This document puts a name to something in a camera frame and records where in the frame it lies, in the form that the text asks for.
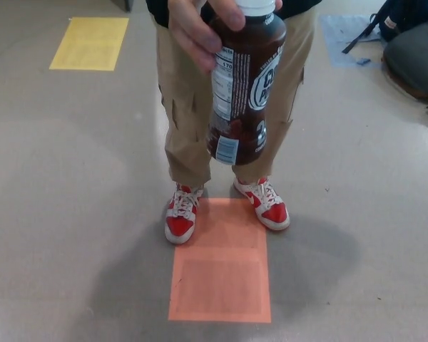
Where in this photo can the person's right hand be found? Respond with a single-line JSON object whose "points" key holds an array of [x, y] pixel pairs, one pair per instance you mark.
{"points": [[192, 32]]}

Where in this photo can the brown protein shake bottle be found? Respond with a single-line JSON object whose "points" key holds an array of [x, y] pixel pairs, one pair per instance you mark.
{"points": [[249, 71]]}

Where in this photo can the person's right red white sneaker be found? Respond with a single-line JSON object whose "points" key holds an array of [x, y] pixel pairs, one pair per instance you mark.
{"points": [[180, 222]]}

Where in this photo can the person's red white sneaker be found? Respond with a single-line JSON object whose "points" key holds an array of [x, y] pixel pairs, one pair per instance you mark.
{"points": [[180, 222], [271, 212]]}

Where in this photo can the person's left red white sneaker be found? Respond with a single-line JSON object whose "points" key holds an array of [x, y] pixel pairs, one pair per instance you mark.
{"points": [[271, 212]]}

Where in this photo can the khaki cargo trousers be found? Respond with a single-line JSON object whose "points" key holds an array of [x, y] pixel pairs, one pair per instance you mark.
{"points": [[185, 124]]}

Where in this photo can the yellow paper sheet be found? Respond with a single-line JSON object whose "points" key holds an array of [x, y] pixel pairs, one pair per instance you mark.
{"points": [[89, 42]]}

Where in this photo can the blue paper sheet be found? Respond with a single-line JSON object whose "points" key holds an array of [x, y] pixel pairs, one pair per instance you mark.
{"points": [[339, 39]]}

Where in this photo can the small blue tape scrap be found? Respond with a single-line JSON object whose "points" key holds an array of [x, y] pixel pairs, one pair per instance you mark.
{"points": [[362, 61]]}

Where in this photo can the orange paper sheet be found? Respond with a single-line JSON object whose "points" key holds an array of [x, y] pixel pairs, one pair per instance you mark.
{"points": [[221, 278]]}

